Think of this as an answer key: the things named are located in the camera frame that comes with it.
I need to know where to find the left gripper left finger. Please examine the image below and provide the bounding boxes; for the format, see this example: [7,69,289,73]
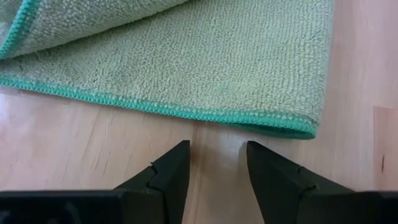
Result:
[0,139,192,224]

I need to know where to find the pale green teal-edged towel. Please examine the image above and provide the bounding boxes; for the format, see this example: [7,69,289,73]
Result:
[0,0,335,140]

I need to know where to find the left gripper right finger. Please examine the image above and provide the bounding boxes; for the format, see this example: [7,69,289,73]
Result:
[246,141,398,224]

